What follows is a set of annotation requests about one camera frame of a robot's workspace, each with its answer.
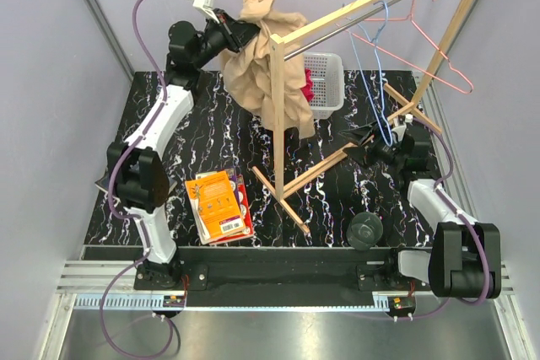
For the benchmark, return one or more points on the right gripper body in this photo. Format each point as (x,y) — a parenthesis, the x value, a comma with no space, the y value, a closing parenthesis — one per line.
(385,153)

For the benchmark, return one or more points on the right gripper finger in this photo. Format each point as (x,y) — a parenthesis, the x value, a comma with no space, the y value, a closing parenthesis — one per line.
(360,155)
(362,135)

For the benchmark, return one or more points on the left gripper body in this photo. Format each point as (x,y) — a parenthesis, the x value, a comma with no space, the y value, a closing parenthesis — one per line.
(219,34)

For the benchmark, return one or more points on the beige t shirt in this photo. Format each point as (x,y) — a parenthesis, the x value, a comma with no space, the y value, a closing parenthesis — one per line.
(247,75)

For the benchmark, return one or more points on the red t shirt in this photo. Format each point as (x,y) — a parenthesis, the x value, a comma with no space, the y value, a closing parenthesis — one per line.
(307,88)

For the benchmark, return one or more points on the pink wire hanger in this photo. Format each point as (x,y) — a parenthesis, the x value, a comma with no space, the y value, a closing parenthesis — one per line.
(410,17)

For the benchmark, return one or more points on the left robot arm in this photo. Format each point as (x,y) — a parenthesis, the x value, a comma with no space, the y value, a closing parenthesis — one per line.
(138,184)

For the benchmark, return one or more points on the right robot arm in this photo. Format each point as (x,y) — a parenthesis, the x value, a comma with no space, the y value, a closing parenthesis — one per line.
(465,257)

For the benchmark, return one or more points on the wooden clothes rack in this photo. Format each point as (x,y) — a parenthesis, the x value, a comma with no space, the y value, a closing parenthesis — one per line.
(281,190)

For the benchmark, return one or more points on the white plastic basket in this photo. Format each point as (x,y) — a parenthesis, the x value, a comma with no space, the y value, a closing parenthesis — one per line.
(327,75)

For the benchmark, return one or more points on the black cylindrical cup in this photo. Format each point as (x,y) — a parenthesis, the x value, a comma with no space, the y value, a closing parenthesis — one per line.
(365,231)

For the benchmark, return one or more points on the purple book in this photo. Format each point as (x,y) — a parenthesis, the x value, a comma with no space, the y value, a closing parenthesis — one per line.
(235,186)

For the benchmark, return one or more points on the orange book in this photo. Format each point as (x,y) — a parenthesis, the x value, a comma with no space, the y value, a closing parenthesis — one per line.
(215,207)

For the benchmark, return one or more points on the dark blue book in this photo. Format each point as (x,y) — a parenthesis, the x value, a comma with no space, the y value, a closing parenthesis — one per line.
(103,183)

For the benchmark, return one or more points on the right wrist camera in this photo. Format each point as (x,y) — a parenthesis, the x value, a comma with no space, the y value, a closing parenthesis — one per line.
(400,124)

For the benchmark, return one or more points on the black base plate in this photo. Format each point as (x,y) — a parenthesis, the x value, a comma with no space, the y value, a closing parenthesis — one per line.
(226,278)

